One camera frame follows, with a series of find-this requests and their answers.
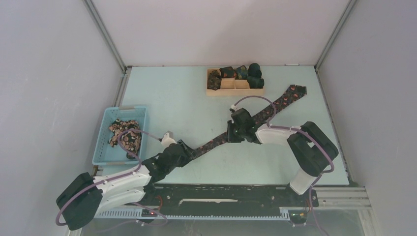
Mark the dark floral rose tie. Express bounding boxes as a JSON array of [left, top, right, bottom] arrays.
[[194, 85, 307, 159]]

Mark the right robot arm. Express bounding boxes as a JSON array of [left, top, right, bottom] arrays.
[[226, 105, 339, 206]]

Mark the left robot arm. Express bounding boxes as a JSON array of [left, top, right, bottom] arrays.
[[56, 132, 197, 231]]

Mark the dark green rolled tie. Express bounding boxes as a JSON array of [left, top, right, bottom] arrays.
[[246, 76, 265, 89], [248, 63, 262, 78]]

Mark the beige floral tie in basket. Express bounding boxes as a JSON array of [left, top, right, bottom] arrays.
[[108, 119, 142, 160]]

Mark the blue patterned rolled tie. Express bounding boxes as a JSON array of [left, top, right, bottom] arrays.
[[235, 65, 248, 80]]

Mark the dark floral rolled tie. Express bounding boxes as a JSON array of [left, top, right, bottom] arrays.
[[207, 70, 222, 90]]

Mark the black orange rolled tie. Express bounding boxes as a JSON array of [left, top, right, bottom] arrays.
[[219, 66, 237, 78]]

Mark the light blue plastic basket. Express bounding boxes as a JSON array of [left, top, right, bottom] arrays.
[[92, 106, 149, 166]]

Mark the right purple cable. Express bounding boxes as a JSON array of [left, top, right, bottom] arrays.
[[233, 95, 336, 235]]

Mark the purple cable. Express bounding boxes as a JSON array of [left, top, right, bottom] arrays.
[[233, 95, 336, 235], [55, 128, 164, 227]]

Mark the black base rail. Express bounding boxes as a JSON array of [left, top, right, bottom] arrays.
[[139, 183, 319, 217]]

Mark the white cable duct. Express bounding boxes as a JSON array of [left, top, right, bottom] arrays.
[[95, 208, 290, 221]]

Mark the aluminium frame rail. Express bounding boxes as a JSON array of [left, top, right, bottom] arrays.
[[282, 187, 371, 212]]

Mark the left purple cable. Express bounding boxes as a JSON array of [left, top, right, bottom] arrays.
[[55, 128, 164, 227]]

